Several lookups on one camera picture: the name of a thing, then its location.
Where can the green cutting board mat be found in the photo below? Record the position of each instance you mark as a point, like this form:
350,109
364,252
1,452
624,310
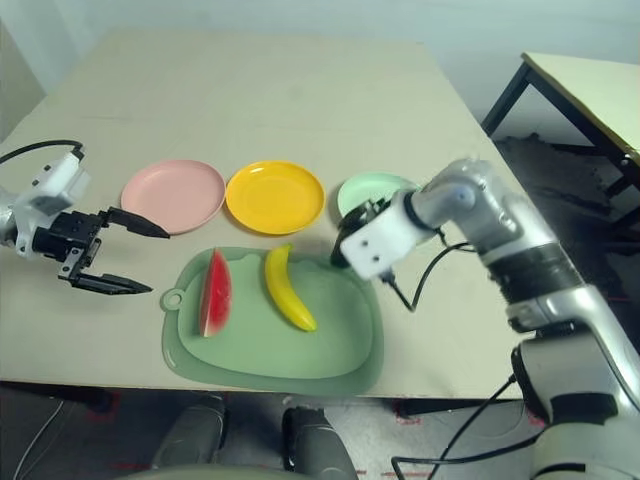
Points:
280,350

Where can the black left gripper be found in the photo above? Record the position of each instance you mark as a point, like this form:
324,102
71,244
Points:
70,240

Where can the side table with black legs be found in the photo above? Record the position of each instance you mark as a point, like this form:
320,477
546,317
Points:
585,85

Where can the grey robot right leg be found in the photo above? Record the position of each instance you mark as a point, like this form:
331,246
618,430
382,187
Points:
315,445

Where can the mint green plastic plate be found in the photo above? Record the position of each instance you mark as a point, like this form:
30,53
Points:
360,192

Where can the yellow plastic plate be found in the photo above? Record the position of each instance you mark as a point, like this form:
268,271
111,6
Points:
275,197

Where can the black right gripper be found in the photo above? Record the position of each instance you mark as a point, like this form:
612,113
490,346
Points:
362,212

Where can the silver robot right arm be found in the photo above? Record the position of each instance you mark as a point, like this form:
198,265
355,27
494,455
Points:
540,270

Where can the grey robot left leg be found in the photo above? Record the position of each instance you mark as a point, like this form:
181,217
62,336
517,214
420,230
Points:
192,435

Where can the grey robot leg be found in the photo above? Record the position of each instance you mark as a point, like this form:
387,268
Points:
192,435
315,445

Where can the black table base bar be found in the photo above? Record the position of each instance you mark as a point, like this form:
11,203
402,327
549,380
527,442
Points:
65,397
460,406

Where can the red watermelon slice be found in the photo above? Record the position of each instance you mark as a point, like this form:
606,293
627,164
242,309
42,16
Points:
218,297

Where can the yellow toy banana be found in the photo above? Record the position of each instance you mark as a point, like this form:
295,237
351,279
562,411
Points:
284,290

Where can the grey robot torso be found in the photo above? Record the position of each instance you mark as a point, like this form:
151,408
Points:
210,473

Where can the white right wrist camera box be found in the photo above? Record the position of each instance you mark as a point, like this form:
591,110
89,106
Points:
380,240

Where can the pink plastic plate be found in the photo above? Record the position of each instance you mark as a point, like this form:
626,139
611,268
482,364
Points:
172,197

